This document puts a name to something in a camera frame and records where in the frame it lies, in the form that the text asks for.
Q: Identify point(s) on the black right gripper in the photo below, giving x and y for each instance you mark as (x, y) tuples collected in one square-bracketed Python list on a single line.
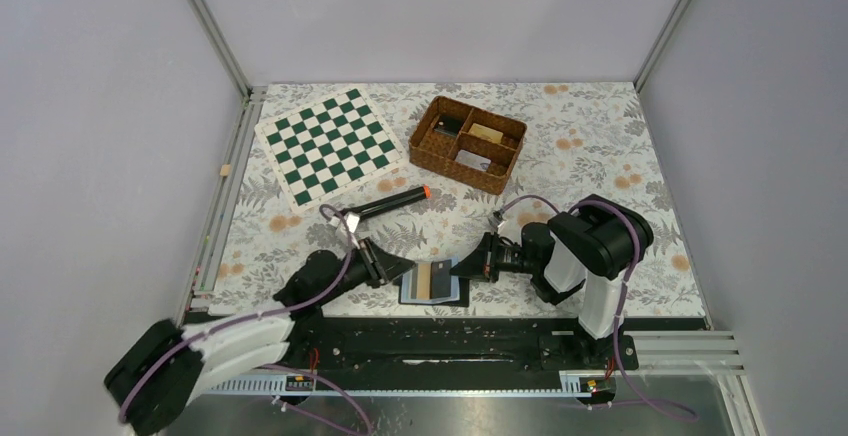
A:
[(483, 260)]

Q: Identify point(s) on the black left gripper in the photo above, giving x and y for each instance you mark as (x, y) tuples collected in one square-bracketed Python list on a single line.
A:
[(380, 265)]

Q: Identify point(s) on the black VIP card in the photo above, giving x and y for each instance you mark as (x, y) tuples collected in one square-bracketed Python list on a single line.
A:
[(444, 286)]

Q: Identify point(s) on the black leather card holder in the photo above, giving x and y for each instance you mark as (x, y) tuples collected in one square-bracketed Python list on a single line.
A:
[(406, 289)]

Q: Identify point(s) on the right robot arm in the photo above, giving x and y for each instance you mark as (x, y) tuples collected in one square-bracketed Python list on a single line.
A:
[(593, 247)]

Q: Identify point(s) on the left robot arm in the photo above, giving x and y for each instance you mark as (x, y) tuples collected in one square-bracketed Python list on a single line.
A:
[(171, 365)]

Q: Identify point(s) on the white card in basket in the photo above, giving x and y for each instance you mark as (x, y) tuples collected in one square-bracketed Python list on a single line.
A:
[(473, 160)]

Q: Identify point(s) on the tan card in basket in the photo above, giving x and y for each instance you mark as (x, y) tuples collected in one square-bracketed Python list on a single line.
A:
[(486, 133)]

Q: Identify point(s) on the black flashlight orange tip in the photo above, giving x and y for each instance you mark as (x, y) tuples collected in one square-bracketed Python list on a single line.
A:
[(389, 203)]

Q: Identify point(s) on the brown wicker divided basket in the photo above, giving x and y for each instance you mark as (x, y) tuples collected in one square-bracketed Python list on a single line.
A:
[(436, 152)]

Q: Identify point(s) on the green white chessboard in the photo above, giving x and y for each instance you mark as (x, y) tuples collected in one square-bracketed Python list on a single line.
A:
[(329, 146)]

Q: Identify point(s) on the black item in basket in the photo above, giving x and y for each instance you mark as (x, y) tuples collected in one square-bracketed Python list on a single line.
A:
[(449, 125)]

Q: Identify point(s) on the floral table mat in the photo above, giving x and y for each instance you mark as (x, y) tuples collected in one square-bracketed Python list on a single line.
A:
[(582, 139)]

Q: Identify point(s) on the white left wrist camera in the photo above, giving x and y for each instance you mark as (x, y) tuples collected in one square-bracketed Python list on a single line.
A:
[(349, 223)]

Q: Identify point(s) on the aluminium slotted rail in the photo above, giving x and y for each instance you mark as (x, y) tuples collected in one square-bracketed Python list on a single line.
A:
[(660, 352)]

